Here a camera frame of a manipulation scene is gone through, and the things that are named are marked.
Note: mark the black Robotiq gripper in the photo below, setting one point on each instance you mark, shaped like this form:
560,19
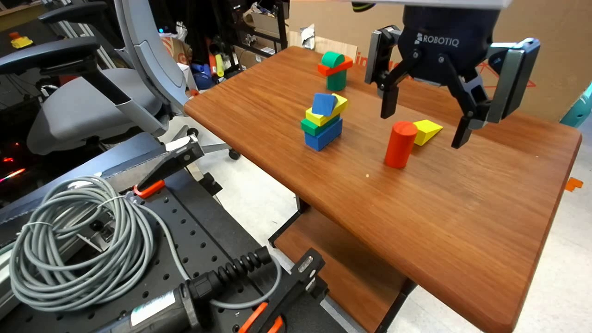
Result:
440,43

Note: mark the orange cylinder block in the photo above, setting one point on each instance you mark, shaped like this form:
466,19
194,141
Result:
399,145

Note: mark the yellow wedge block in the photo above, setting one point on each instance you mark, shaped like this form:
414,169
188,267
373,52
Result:
425,130

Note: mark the orange flat block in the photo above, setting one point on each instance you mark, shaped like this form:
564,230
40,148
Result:
329,71

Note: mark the green pillar block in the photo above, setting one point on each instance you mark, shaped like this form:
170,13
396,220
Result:
335,82

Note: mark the green half-cylinder block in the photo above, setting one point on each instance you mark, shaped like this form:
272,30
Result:
331,60

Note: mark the yellow tilted block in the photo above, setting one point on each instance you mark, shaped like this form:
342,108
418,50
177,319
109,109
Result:
323,119

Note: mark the blue top block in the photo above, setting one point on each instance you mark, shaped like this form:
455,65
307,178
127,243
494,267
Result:
323,104

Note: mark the blue base block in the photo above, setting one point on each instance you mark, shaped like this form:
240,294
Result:
325,137

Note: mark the green flat block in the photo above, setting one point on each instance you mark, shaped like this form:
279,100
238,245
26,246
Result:
312,128

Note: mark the flat cardboard box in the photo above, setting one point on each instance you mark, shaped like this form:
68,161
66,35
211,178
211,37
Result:
562,67

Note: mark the lower wooden shelf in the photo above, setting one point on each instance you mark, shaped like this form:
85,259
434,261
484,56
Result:
359,282

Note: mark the orange black clamp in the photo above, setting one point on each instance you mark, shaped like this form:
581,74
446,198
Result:
168,165
268,317

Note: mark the black perforated breadboard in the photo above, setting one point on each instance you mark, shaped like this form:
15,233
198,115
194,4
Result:
200,237

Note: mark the grey office chair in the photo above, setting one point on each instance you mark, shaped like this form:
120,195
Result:
103,102

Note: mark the black cable connector plug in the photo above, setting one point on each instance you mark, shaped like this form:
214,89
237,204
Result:
188,304

